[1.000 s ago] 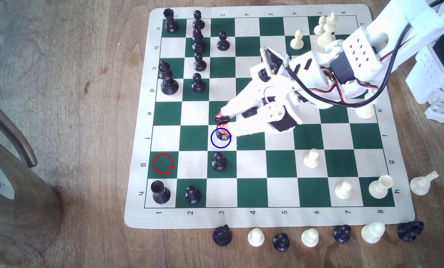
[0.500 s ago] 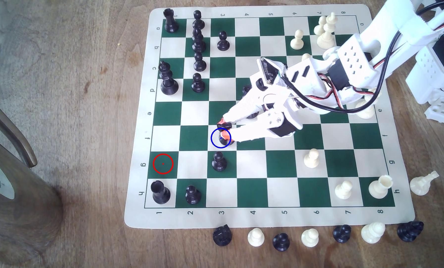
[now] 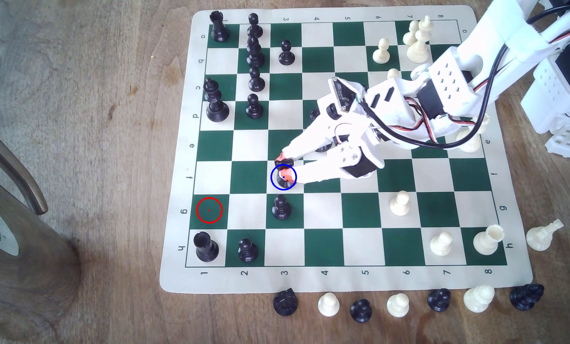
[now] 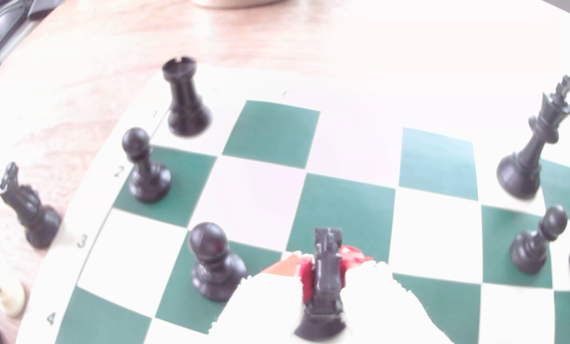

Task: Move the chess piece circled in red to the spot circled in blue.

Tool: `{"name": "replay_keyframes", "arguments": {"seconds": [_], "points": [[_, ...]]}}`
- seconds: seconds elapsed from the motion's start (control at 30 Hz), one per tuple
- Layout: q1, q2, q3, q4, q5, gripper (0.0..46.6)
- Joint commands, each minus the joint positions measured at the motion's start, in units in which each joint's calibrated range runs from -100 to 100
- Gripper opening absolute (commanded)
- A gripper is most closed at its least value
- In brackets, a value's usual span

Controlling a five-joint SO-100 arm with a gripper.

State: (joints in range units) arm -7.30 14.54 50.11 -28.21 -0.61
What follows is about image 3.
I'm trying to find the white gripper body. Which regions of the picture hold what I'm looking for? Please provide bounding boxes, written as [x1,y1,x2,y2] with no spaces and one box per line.
[316,77,432,179]

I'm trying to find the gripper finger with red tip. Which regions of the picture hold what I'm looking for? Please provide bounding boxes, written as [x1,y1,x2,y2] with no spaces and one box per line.
[274,124,339,164]
[285,145,363,187]

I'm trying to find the black knight chess piece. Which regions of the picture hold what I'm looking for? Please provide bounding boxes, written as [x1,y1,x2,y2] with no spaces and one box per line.
[274,159,296,189]

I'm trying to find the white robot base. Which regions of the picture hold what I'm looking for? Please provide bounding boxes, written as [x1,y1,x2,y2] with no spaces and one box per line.
[520,36,570,164]

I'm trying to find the tall white chess piece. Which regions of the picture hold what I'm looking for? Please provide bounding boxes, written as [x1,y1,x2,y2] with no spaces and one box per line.
[407,15,433,64]

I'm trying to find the green and white chess mat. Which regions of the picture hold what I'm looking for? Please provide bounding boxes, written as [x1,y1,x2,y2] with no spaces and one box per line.
[159,5,534,294]

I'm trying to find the black bishop chess piece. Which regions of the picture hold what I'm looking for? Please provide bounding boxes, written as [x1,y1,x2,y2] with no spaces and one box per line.
[246,34,265,68]

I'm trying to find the tall black chess piece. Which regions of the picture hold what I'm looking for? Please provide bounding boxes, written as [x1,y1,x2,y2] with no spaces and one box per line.
[204,78,230,123]

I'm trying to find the black crowned chess piece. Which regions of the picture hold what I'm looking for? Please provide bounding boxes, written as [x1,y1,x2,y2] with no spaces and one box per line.
[273,288,298,317]

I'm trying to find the black rook chess piece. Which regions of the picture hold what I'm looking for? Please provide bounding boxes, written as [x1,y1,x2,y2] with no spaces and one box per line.
[209,11,230,43]
[193,232,220,262]

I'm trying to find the white rook chess piece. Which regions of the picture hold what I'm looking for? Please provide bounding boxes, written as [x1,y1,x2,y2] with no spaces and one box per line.
[473,225,505,256]

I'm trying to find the large rounded wooden object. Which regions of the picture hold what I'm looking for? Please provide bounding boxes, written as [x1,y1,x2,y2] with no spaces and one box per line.
[0,167,82,341]

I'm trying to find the camera board in white mount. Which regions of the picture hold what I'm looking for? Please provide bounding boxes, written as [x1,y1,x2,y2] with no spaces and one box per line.
[329,76,366,114]

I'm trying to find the red black servo wires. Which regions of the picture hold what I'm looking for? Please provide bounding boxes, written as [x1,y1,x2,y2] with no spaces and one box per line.
[402,79,498,144]

